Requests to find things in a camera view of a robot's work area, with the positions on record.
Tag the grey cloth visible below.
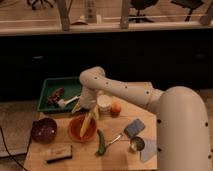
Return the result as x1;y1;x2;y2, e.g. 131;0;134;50
140;138;157;163

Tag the green cucumber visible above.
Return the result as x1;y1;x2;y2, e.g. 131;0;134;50
96;130;106;156

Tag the green tray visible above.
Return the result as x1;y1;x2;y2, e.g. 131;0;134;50
37;77;82;114

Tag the yellow banana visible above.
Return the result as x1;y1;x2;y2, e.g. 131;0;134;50
79;107;99;137

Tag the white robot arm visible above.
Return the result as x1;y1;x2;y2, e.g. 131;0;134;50
79;67;213;171

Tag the white cup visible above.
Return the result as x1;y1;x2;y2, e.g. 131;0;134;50
97;95;112;113

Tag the black chair right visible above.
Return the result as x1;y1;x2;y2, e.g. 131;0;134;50
171;0;204;22

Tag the metal measuring cup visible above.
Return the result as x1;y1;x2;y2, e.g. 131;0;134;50
105;134;145;152

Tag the black chair left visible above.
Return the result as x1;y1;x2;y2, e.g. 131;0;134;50
26;0;54;10

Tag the orange fruit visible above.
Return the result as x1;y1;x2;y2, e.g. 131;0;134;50
111;102;121;117

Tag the black cable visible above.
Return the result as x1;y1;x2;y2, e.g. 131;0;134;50
0;125;33;171

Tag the dark purple bowl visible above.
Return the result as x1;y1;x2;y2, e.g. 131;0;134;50
31;118;57;144

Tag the brown item in tray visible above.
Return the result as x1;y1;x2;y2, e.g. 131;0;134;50
47;88;64;104

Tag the white handle tool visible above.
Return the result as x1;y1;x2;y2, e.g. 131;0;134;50
57;96;78;108

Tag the blue sponge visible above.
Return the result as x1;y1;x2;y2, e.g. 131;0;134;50
124;119;145;138

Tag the wooden block with black base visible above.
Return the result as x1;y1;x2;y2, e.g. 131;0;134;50
45;145;72;164

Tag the red bowl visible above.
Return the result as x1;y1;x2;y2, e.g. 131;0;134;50
68;115;97;143

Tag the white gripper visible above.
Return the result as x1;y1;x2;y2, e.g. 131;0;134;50
79;87;97;109

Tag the black office chair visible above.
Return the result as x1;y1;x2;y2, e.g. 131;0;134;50
129;0;158;23

